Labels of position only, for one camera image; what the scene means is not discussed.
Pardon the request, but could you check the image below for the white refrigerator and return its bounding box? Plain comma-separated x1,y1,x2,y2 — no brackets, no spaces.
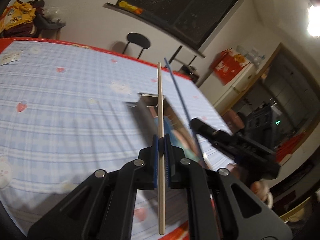
213,63,256,114

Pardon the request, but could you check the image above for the dark window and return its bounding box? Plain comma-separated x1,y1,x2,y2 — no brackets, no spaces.
103,0,244,57

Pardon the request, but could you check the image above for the black kitchen oven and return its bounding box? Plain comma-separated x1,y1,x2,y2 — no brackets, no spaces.
246,103,282,149

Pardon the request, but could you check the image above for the brown trash bin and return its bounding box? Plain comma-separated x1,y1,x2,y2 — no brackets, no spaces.
222,109,245,134

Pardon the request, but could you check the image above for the black round-back chair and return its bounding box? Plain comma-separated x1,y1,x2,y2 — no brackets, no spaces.
122,33,151,59

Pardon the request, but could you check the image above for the pile of yellow clothes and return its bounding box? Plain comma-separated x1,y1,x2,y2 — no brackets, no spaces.
1,0,45,38

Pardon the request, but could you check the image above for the beige chopstick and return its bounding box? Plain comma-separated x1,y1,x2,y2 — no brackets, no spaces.
157,62,166,235

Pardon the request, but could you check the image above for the yellow package on sill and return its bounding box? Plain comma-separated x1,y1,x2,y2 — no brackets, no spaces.
118,1,143,15

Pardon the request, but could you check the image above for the blue plaid tablecloth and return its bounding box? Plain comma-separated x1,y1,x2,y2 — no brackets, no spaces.
0,37,238,240

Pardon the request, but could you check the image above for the grey stool with bag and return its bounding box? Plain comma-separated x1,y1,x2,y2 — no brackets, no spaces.
34,7,66,40

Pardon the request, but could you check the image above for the red cloth on fridge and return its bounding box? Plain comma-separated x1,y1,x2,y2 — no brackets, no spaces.
210,48,251,85

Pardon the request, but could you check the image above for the black metal rack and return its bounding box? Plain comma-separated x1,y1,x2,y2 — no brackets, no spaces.
168,45,198,71

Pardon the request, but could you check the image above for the small paper packet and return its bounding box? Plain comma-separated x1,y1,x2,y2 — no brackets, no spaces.
0,51,22,66

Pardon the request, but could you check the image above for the steel utensil tray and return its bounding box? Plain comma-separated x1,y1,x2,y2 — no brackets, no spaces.
125,92,198,160

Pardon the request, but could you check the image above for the dark blue chopstick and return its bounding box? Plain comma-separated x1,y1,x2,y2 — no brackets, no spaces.
164,57,209,168

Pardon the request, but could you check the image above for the person's right hand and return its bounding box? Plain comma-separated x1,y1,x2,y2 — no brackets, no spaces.
226,163,273,209

